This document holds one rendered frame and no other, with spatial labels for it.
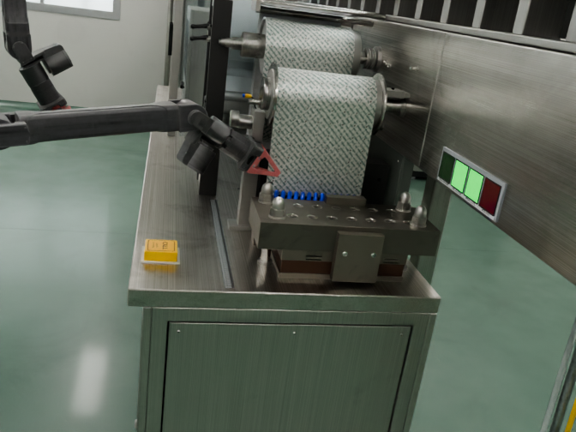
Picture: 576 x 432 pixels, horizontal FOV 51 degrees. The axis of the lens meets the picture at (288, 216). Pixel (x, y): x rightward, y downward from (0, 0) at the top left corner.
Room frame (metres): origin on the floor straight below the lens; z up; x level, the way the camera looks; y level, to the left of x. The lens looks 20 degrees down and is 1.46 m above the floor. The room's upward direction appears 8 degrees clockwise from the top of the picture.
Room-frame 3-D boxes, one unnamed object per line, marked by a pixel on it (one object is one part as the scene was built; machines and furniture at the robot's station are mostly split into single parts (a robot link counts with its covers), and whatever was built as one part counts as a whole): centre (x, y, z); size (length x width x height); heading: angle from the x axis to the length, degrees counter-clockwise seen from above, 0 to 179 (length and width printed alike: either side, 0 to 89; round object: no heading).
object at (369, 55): (1.72, -0.15, 1.34); 0.07 x 0.07 x 0.07; 13
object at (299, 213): (1.27, -0.12, 1.00); 0.40 x 0.16 x 0.06; 103
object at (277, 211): (1.19, 0.02, 1.05); 0.04 x 0.04 x 0.04
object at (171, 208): (2.33, 0.25, 0.88); 2.52 x 0.66 x 0.04; 13
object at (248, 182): (1.43, 0.12, 1.05); 0.06 x 0.05 x 0.31; 103
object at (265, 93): (1.41, 0.09, 1.25); 0.07 x 0.02 x 0.07; 13
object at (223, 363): (2.34, 0.23, 0.43); 2.52 x 0.64 x 0.86; 13
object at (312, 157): (1.38, -0.05, 1.11); 0.23 x 0.01 x 0.18; 103
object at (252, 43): (1.65, 0.15, 1.34); 0.06 x 0.06 x 0.06; 13
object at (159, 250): (1.20, 0.27, 0.91); 0.07 x 0.07 x 0.02; 13
